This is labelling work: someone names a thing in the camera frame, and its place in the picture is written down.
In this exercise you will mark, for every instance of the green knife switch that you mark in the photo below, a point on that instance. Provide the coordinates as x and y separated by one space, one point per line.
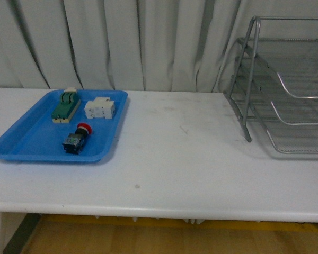
69 102

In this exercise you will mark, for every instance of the blue plastic tray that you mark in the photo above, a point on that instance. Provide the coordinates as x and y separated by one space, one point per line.
35 137

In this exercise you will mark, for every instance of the red emergency stop button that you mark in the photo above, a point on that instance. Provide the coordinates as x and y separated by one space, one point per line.
75 142

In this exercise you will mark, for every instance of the white curtain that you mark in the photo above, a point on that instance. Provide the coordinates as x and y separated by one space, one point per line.
185 46

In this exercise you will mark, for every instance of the silver mesh letter rack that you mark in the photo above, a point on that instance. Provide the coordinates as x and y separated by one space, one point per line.
275 83

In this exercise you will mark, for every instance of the white circuit breaker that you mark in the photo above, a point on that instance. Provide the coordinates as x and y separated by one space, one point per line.
100 107

